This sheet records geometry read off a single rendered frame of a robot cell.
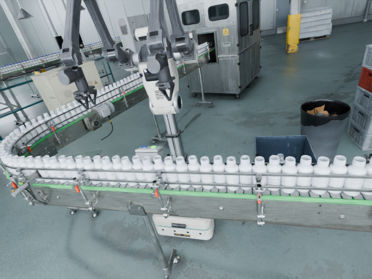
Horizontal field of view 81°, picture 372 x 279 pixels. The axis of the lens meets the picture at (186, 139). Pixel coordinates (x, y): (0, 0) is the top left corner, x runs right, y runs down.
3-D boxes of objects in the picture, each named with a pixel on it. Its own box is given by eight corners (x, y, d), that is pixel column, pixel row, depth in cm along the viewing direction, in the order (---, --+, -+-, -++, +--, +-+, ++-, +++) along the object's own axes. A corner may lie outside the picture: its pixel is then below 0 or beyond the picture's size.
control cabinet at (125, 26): (149, 77, 752) (133, 15, 656) (161, 77, 725) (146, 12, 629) (133, 86, 695) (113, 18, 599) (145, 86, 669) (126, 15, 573)
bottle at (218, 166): (212, 187, 104) (208, 159, 96) (218, 179, 108) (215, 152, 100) (223, 191, 101) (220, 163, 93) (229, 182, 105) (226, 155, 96)
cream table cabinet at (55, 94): (97, 108, 558) (77, 61, 499) (112, 110, 526) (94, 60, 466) (57, 129, 483) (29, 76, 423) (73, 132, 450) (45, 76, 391)
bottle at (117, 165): (132, 178, 121) (123, 154, 112) (126, 185, 116) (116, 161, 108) (124, 177, 123) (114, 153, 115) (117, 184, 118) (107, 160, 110)
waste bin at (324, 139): (299, 168, 248) (305, 117, 216) (292, 146, 285) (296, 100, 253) (345, 168, 235) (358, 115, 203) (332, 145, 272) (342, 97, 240)
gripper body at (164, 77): (176, 79, 102) (172, 63, 98) (169, 86, 93) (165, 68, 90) (163, 81, 103) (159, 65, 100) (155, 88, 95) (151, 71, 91)
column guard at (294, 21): (286, 53, 720) (288, 15, 665) (284, 50, 753) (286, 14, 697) (299, 51, 709) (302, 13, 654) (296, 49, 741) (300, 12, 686)
